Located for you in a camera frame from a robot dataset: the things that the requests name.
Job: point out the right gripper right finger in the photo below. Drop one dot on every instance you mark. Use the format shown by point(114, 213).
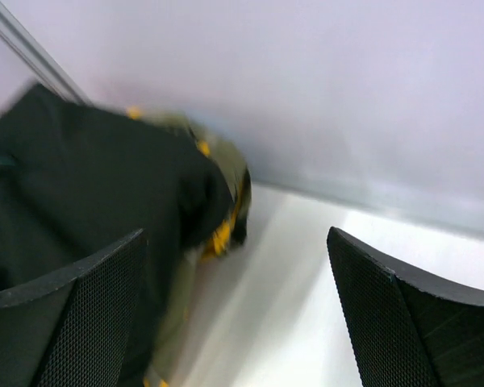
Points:
point(407, 326)

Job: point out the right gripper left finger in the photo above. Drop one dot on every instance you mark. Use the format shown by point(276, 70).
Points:
point(70, 327)

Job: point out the camouflage folded trousers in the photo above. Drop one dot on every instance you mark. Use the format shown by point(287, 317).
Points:
point(229, 234)

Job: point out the black trousers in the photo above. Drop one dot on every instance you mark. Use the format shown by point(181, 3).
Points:
point(74, 179)

